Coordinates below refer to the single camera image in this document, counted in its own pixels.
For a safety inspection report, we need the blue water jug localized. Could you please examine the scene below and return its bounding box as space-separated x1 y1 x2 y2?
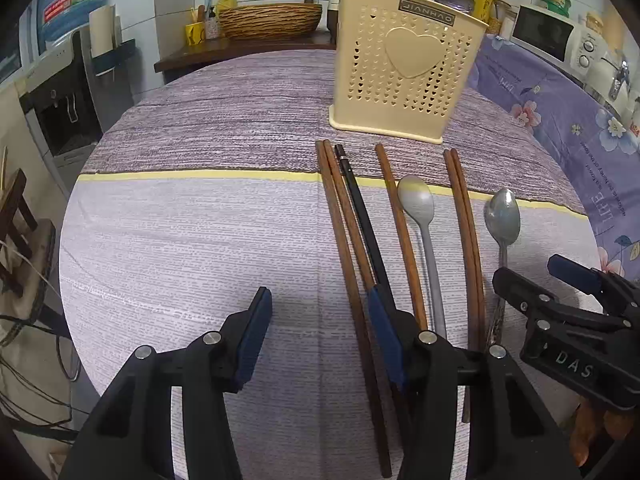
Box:
37 0 106 43

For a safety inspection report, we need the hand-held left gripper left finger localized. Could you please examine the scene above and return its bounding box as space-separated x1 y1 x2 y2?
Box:
59 287 273 480

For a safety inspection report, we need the black chopstick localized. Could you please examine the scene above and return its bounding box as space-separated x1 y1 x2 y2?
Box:
335 144 401 321

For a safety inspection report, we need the yellow perforated utensil holder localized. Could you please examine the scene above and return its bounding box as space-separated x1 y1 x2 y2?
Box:
328 0 490 143

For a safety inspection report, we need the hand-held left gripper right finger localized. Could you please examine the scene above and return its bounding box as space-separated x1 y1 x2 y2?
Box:
367 285 583 480

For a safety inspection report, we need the dark wooden counter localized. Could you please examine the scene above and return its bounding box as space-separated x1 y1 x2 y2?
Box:
154 35 338 73

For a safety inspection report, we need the white paper cup tube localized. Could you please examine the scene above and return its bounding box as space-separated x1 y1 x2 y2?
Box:
89 4 118 56

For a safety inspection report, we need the purple floral cloth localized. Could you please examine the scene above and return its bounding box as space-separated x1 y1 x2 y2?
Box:
467 35 640 281

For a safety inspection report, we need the person's right hand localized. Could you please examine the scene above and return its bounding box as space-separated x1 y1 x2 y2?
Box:
572 402 638 467

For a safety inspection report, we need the small dark wooden stool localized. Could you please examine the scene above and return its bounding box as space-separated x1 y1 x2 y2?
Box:
0 167 41 296

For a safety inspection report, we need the shiny metal spoon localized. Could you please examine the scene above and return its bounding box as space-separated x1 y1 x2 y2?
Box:
483 187 522 348

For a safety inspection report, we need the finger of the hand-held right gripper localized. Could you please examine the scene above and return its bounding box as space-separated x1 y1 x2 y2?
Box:
547 254 640 320
492 266 627 334

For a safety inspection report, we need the navy cup tube holder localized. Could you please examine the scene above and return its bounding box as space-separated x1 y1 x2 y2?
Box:
92 39 137 81

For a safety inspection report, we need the wicker wash basin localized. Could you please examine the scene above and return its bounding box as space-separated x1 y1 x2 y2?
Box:
218 3 323 40

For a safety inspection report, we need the white microwave oven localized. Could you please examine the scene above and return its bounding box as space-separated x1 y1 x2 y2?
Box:
510 4 598 73

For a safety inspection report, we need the grey water dispenser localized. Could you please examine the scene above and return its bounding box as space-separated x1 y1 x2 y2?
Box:
20 30 103 166

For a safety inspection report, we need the grey matte spoon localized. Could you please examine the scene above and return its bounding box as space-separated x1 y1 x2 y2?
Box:
396 174 448 340

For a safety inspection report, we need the white kettle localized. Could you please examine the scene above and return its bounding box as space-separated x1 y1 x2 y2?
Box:
585 52 631 106

